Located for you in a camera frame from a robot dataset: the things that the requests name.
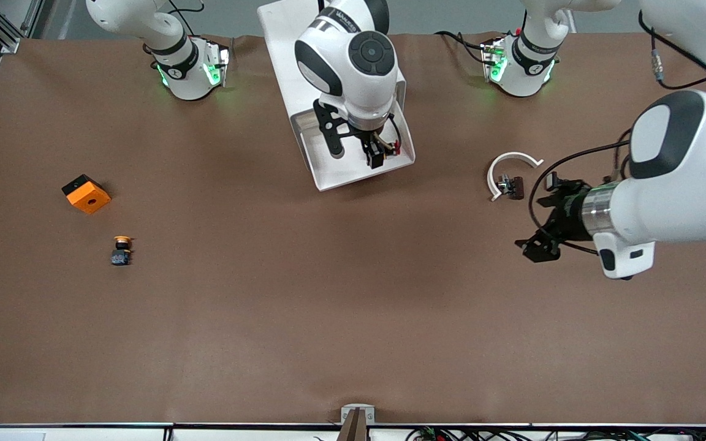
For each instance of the aluminium frame post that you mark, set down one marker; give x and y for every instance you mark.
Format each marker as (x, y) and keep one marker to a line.
(7, 41)

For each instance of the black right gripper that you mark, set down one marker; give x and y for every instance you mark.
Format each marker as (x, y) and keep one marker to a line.
(371, 144)

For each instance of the dark brown switch component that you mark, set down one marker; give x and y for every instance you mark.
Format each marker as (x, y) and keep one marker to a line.
(516, 187)

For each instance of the orange box with hole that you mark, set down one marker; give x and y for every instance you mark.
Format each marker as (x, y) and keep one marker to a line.
(89, 199)

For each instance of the yellow mushroom push button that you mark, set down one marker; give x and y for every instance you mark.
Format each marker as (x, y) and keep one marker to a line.
(121, 254)

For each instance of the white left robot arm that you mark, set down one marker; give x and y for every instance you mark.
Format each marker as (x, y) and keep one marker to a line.
(678, 190)

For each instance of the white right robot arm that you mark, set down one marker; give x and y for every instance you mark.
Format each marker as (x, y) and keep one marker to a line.
(353, 92)

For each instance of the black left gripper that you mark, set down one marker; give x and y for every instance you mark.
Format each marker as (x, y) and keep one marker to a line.
(568, 208)

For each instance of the white table edge rail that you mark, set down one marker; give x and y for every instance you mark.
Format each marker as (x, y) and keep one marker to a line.
(83, 432)

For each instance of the red mushroom push button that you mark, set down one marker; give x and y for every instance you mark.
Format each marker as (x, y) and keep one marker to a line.
(396, 147)

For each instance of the brown paper table cover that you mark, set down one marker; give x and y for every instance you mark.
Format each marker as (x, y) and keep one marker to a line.
(328, 306)

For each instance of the grey metal edge bracket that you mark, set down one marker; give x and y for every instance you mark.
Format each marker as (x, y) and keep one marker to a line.
(369, 416)

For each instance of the small black clip component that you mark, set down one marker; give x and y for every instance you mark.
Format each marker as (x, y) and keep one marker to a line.
(551, 179)

